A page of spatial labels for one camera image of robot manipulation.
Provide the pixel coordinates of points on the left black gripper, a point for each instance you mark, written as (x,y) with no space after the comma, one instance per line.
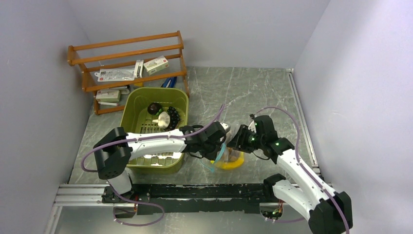
(212,156)

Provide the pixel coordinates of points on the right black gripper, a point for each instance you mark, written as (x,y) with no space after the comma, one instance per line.
(238,142)

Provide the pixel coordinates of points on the clear zip top bag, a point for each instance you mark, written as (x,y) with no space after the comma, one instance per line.
(232,129)

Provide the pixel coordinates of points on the yellow fake banana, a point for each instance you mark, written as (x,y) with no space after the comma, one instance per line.
(228,160)

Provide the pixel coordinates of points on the dark fake grape bunch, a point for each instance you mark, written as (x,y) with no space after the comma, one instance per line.
(174,118)

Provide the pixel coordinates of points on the white fake mushroom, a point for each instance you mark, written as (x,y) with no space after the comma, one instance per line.
(163,120)

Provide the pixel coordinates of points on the dark fake mangosteen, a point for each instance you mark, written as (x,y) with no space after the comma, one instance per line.
(155,109)

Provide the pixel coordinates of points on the olive green plastic bin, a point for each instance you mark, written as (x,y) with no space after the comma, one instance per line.
(136,119)

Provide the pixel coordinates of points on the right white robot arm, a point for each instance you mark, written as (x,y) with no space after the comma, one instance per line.
(325,210)

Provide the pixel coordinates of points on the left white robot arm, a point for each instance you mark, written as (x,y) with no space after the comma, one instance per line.
(113,152)

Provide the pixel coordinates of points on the blue stapler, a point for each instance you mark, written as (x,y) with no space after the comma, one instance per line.
(169,82)

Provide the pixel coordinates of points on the white green box on shelf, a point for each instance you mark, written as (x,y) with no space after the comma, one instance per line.
(155,65)

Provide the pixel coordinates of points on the small white upright box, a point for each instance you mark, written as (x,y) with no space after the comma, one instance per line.
(138,69)

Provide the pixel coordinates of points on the white box lower shelf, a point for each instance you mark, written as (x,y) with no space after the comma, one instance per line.
(108,95)

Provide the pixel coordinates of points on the clear blister pack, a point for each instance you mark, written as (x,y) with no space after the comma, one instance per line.
(112,75)

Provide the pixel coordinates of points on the orange wooden shelf rack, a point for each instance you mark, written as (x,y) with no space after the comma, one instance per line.
(128,62)

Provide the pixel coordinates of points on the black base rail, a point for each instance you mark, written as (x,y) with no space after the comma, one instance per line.
(190,198)

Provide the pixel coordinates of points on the aluminium frame rail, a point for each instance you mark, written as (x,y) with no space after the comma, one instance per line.
(79,195)

